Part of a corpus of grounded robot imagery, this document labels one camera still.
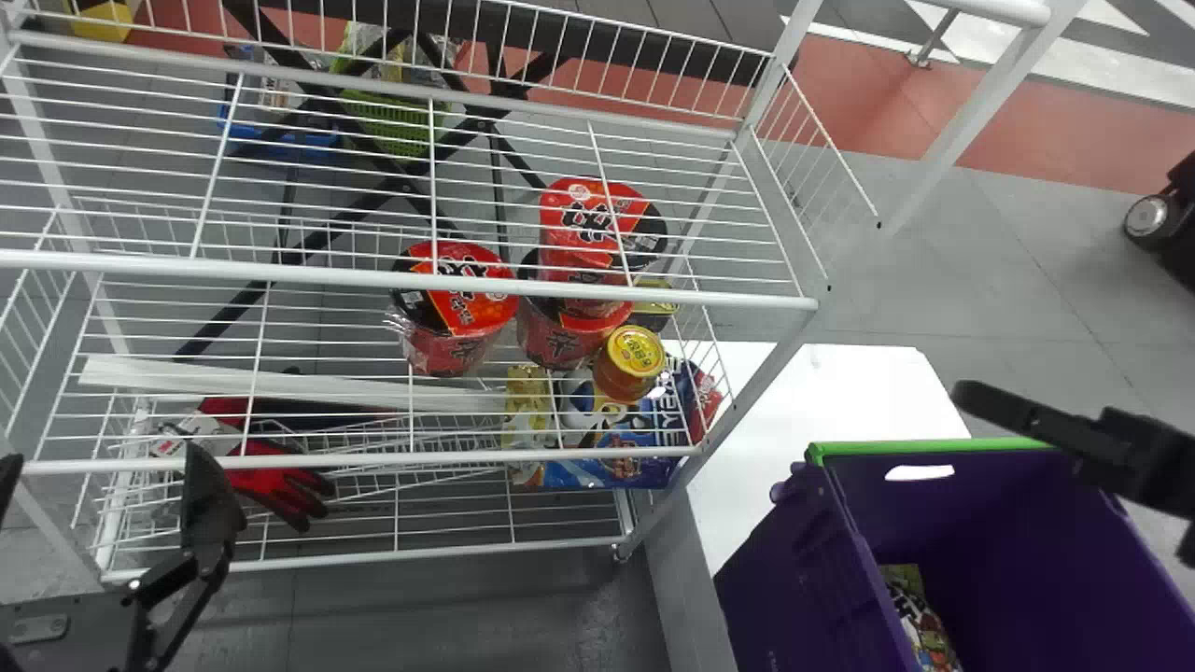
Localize red gloves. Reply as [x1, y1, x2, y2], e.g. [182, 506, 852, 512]
[153, 396, 338, 534]

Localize white wire rack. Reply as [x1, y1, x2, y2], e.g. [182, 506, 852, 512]
[0, 0, 1090, 587]

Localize blue snack packet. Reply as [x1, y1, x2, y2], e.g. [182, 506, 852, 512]
[540, 358, 725, 492]

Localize yellow snack packet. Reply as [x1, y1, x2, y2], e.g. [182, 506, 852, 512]
[501, 363, 557, 488]

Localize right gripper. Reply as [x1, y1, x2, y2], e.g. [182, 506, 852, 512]
[950, 379, 1195, 522]

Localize red noodle cup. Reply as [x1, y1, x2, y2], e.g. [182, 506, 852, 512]
[387, 240, 520, 378]
[536, 176, 669, 281]
[514, 248, 636, 372]

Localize white snack packet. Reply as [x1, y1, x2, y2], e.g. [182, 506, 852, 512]
[878, 563, 964, 672]

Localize blue basket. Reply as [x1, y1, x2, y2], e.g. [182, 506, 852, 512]
[216, 45, 343, 156]

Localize purple crate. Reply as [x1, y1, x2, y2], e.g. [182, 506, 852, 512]
[713, 437, 1195, 672]

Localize green basket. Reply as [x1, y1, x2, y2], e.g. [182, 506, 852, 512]
[330, 22, 460, 161]

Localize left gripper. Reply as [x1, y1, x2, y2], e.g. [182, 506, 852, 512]
[0, 441, 249, 672]

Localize yellow can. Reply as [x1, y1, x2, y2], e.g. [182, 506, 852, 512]
[592, 324, 668, 405]
[627, 277, 682, 335]

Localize white slab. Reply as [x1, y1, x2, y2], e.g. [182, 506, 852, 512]
[689, 340, 974, 574]

